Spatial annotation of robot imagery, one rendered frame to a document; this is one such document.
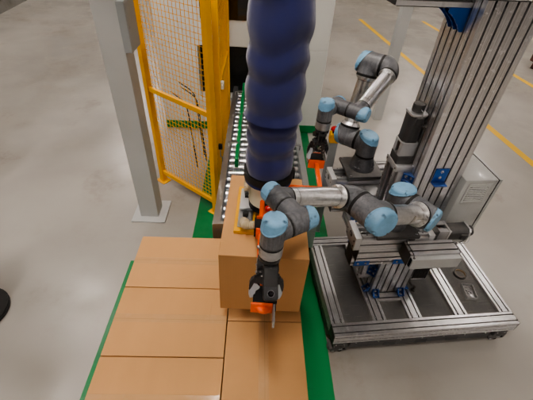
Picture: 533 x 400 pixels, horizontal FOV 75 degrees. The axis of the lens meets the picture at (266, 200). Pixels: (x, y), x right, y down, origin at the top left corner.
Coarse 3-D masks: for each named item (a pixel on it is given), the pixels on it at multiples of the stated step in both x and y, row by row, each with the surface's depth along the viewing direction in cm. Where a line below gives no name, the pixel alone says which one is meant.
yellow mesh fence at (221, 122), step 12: (216, 0) 258; (216, 12) 263; (228, 12) 360; (216, 24) 268; (228, 24) 365; (216, 36) 274; (228, 36) 372; (216, 48) 280; (228, 48) 381; (216, 60) 286; (228, 60) 389; (216, 72) 292; (228, 72) 397; (216, 84) 299; (228, 84) 406; (216, 96) 306; (228, 96) 416; (216, 108) 313; (228, 108) 425; (216, 120) 320
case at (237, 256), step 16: (240, 176) 197; (224, 224) 167; (224, 240) 158; (240, 240) 159; (256, 240) 160; (288, 240) 161; (304, 240) 161; (224, 256) 152; (240, 256) 152; (256, 256) 152; (288, 256) 153; (304, 256) 154; (224, 272) 159; (240, 272) 159; (288, 272) 158; (304, 272) 158; (224, 288) 167; (240, 288) 166; (288, 288) 166; (224, 304) 175; (240, 304) 175; (288, 304) 174
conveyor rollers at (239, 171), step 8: (240, 96) 406; (232, 144) 323; (240, 144) 324; (232, 152) 318; (240, 152) 318; (232, 160) 303; (240, 160) 303; (232, 168) 296; (240, 168) 296; (296, 168) 298; (296, 176) 291; (224, 200) 262; (224, 208) 255
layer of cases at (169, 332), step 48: (144, 240) 227; (192, 240) 229; (144, 288) 200; (192, 288) 202; (144, 336) 178; (192, 336) 179; (240, 336) 181; (288, 336) 182; (96, 384) 159; (144, 384) 160; (192, 384) 161; (240, 384) 162; (288, 384) 164
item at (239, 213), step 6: (240, 192) 183; (246, 192) 182; (240, 198) 178; (240, 210) 171; (246, 210) 168; (252, 210) 172; (240, 216) 168; (246, 216) 167; (252, 216) 169; (234, 228) 162; (240, 228) 163; (252, 234) 162
